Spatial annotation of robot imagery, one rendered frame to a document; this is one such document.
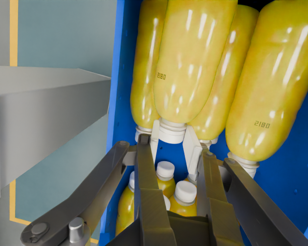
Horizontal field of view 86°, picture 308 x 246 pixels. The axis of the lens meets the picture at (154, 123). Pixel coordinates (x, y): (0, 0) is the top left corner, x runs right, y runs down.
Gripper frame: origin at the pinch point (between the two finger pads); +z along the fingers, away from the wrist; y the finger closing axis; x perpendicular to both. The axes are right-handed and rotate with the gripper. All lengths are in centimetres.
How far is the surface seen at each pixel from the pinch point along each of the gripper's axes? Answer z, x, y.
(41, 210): 114, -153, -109
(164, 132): 2.4, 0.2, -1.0
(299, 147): 5.2, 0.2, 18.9
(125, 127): 9.4, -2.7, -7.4
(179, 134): 2.5, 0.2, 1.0
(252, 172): 1.9, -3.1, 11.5
